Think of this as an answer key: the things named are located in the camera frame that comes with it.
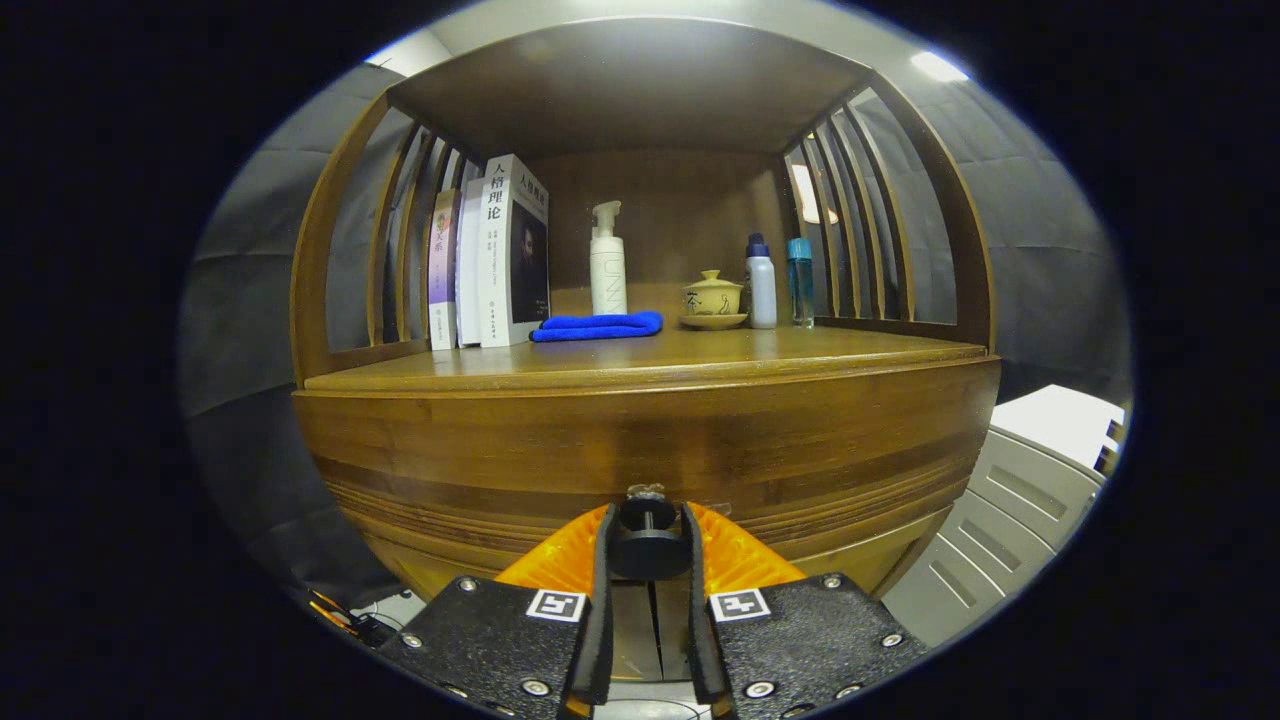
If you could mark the wooden cabinet with slatted sides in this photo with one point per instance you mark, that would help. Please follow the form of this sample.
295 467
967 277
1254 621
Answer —
660 90

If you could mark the teal clear bottle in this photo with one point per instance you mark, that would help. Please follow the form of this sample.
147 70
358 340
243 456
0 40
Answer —
800 285

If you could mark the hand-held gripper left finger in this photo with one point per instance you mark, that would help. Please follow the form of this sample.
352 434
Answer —
595 620

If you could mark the blue folded cloth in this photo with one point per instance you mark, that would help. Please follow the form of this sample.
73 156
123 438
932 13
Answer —
600 326

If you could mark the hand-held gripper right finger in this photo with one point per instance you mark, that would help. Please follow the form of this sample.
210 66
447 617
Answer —
698 620

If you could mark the wooden countertop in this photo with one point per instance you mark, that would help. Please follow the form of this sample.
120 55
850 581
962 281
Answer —
700 355

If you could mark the white plastic cabinet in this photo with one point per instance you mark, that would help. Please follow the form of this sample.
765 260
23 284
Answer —
1010 500

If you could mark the white bottle with blue cap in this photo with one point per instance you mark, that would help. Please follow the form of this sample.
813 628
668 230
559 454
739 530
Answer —
762 290

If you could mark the rectangular ceiling light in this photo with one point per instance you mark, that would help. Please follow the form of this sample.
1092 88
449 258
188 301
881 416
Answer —
938 66

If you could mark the thick white book with portrait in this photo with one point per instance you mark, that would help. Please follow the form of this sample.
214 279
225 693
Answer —
515 260

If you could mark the wooden drawer with black knob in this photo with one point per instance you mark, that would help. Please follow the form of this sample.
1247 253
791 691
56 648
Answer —
500 450

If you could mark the beige lidded tea cup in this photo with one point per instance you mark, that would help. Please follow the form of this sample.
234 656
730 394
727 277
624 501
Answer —
713 296

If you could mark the white pump bottle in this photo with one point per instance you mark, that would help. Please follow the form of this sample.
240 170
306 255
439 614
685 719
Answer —
608 270

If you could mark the thin white book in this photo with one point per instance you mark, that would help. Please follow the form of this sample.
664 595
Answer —
468 270

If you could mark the beige saucer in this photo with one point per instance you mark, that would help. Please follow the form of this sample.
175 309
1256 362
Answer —
714 322

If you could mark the purple book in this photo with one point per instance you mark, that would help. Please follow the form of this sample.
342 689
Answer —
443 270

